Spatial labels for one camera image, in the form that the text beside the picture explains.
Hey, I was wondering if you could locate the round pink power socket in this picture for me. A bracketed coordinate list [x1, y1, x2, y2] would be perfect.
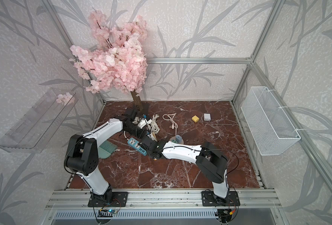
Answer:
[170, 136, 184, 144]

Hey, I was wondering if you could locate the white teal strip cable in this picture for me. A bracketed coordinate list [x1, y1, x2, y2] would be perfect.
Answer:
[137, 113, 161, 141]

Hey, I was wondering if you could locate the pink cherry blossom tree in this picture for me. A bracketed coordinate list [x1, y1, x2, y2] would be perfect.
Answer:
[70, 10, 147, 113]

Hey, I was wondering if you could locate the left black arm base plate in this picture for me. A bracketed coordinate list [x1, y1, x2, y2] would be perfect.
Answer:
[88, 192, 128, 208]

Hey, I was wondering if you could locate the white charger plug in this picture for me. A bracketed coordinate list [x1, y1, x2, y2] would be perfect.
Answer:
[203, 113, 211, 122]

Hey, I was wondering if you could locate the clear acrylic wall shelf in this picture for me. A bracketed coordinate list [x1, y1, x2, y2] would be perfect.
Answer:
[0, 88, 78, 153]

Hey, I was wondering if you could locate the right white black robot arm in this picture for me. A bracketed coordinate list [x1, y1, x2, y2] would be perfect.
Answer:
[141, 136, 229, 199]

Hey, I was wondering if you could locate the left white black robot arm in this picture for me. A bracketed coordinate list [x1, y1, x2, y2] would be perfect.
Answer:
[64, 107, 146, 202]

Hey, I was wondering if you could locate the blue charger plug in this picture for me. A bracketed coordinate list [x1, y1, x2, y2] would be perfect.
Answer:
[175, 135, 183, 143]

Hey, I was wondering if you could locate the white orange strip cable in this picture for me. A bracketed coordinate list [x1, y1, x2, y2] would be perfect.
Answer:
[162, 112, 179, 136]

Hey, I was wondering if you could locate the teal power strip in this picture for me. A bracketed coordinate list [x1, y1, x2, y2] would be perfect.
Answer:
[128, 138, 148, 156]

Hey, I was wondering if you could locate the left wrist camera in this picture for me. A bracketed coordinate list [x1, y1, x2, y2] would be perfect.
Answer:
[138, 114, 152, 130]

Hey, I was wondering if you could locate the aluminium front rail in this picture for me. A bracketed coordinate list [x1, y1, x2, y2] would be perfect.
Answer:
[45, 188, 282, 210]

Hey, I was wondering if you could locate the yellow charger plug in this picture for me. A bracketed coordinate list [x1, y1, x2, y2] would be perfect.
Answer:
[191, 115, 200, 123]

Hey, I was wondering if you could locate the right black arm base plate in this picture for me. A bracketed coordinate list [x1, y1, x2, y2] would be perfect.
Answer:
[201, 190, 240, 207]

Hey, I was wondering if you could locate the white wire mesh basket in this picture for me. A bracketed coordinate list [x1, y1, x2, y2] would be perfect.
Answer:
[241, 86, 301, 156]

